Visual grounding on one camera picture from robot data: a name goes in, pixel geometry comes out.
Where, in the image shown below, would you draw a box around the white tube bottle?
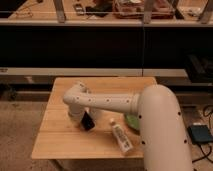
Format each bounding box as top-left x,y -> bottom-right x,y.
110,118 -> 133,155

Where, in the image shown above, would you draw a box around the black cable on floor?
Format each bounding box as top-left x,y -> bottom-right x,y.
191,104 -> 213,166

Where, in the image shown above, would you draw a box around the black rectangular eraser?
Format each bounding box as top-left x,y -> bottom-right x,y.
81,112 -> 95,131

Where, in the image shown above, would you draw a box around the clear plastic food tray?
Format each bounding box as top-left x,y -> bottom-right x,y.
113,0 -> 175,19

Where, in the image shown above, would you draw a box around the wooden table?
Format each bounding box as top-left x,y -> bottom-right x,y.
30,76 -> 158,171

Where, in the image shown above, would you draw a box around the dark equipment at right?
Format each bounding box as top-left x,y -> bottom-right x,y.
185,55 -> 213,83

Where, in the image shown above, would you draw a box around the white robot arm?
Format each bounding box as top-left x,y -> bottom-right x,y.
63,83 -> 193,171

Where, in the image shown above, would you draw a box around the black box on floor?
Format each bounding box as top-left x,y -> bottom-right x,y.
187,125 -> 213,144

